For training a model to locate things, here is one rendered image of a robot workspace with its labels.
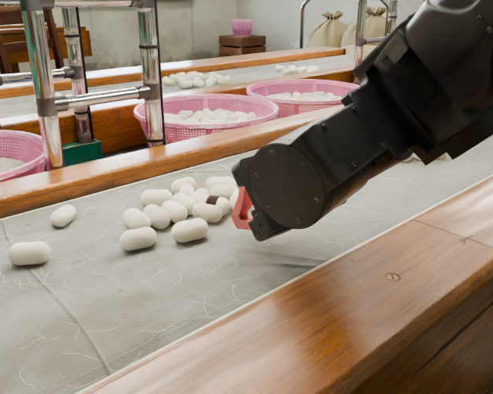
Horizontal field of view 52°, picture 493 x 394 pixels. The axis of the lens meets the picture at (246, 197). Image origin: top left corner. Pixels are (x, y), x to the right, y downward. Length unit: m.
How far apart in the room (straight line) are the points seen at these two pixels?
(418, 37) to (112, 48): 6.02
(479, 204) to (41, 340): 0.43
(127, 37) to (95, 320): 6.02
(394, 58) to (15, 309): 0.33
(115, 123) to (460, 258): 0.72
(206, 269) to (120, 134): 0.60
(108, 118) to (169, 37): 5.72
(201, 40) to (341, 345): 6.76
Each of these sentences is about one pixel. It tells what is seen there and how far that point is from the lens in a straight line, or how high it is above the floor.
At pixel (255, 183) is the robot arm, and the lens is 0.32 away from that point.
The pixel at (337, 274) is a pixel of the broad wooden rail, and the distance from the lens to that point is 0.40.
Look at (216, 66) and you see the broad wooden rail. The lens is 1.59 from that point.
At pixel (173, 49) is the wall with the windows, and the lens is 6.74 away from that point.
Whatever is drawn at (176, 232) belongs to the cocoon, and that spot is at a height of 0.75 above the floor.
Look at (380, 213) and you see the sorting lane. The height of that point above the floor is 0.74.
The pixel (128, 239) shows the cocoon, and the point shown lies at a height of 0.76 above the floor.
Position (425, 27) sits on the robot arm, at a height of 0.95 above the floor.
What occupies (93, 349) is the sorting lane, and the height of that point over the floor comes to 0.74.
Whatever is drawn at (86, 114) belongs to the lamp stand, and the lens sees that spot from 0.95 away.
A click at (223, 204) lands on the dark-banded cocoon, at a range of 0.54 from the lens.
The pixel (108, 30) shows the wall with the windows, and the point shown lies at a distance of 6.24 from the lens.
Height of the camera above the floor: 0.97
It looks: 22 degrees down
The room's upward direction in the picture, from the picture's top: straight up
